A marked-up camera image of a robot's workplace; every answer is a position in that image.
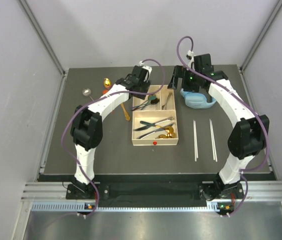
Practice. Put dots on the aluminium front rail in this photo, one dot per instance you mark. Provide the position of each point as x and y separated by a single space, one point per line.
258 191

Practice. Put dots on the white chopstick inner right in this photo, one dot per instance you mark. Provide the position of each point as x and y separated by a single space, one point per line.
213 140

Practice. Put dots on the rose copper spoon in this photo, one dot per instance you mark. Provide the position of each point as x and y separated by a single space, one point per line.
151 97

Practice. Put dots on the slotted cable duct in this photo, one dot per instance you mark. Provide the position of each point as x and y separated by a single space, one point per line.
82 206

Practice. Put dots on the silver round ladle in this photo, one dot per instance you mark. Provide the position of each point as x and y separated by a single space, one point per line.
87 93

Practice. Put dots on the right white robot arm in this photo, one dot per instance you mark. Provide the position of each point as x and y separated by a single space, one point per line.
247 138

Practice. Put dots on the right aluminium frame post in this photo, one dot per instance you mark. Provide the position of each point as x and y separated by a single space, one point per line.
261 36

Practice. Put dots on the silver knife lower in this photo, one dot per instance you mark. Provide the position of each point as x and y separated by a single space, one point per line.
155 131

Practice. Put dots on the aluminium frame post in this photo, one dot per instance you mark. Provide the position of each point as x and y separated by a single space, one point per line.
261 36
41 35

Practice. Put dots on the light blue headphones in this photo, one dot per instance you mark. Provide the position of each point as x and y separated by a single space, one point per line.
196 100

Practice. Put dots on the teal silicone spoon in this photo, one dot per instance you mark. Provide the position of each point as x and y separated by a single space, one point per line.
152 102

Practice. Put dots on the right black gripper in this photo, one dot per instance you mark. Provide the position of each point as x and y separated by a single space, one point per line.
179 72

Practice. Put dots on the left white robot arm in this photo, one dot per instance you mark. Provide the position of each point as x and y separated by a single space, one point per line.
87 127

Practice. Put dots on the gold butter knife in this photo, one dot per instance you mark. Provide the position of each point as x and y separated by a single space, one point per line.
126 114

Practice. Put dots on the ornate gold spoon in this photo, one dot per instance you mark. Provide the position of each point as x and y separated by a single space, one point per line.
165 136

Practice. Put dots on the dark teal handled knife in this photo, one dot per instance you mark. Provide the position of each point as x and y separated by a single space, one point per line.
147 125

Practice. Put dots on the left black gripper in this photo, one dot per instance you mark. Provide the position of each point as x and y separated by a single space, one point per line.
146 85

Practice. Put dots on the cream divided utensil box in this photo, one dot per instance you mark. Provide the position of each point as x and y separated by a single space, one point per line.
153 113

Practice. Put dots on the plain gold spoon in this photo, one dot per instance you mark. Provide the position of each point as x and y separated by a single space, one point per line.
170 133

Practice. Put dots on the left aluminium frame post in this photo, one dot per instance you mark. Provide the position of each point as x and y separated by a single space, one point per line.
41 35

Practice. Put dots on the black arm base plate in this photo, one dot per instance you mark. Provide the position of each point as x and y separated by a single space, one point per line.
143 192

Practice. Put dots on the iridescent blue purple spoon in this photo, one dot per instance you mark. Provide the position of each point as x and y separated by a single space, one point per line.
133 109

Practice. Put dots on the silver fork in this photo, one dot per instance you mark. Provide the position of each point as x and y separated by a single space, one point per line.
164 106

